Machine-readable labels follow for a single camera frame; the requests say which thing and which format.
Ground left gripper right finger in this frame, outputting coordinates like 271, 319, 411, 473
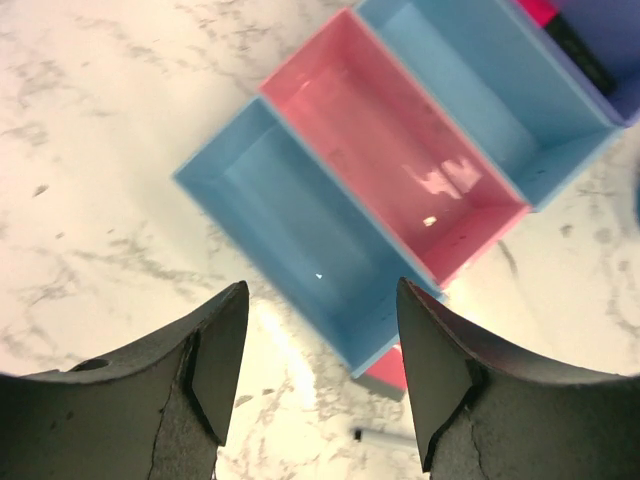
396, 279, 639, 479

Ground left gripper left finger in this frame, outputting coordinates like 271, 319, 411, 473
1, 281, 249, 479

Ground light blue bin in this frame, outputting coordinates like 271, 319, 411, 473
357, 0, 622, 210
175, 97, 437, 376

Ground pink bin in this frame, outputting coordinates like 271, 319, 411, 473
261, 8, 529, 287

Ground purple bin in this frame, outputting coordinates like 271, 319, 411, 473
526, 1, 639, 127

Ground black-capped white pen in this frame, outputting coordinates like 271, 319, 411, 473
352, 427, 417, 452

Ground pink eraser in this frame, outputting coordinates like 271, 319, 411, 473
354, 344, 407, 402

